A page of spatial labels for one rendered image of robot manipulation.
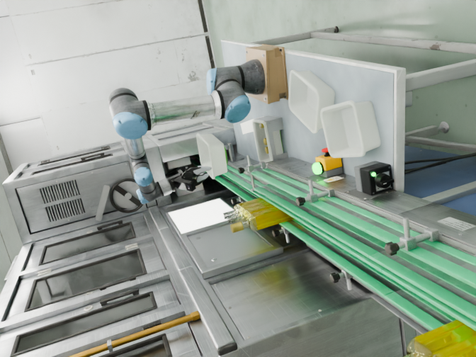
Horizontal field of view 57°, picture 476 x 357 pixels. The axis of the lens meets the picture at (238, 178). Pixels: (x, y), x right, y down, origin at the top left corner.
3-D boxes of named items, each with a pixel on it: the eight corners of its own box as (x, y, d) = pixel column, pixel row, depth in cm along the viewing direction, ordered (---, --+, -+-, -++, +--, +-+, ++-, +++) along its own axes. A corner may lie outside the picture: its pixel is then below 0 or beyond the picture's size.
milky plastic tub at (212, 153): (212, 128, 213) (195, 132, 211) (227, 140, 193) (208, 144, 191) (217, 161, 220) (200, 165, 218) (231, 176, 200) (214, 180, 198)
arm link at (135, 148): (100, 78, 169) (125, 160, 208) (105, 96, 163) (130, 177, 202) (129, 71, 172) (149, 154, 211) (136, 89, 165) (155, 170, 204)
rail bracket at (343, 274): (367, 278, 137) (330, 292, 134) (365, 258, 136) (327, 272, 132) (375, 283, 134) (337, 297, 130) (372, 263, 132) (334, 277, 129)
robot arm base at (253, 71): (250, 57, 194) (229, 59, 191) (264, 61, 181) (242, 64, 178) (251, 91, 200) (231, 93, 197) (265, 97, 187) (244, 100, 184)
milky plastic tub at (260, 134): (274, 159, 223) (258, 163, 221) (267, 115, 217) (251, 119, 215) (289, 163, 207) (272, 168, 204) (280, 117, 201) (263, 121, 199)
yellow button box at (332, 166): (334, 169, 166) (317, 174, 164) (331, 151, 164) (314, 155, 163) (344, 173, 160) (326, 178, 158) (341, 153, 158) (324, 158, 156)
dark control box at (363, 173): (379, 183, 141) (356, 190, 138) (376, 160, 139) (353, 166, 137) (395, 189, 133) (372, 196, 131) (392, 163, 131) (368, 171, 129)
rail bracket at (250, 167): (267, 185, 204) (242, 193, 201) (261, 151, 200) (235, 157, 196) (269, 187, 201) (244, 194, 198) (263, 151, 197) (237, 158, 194)
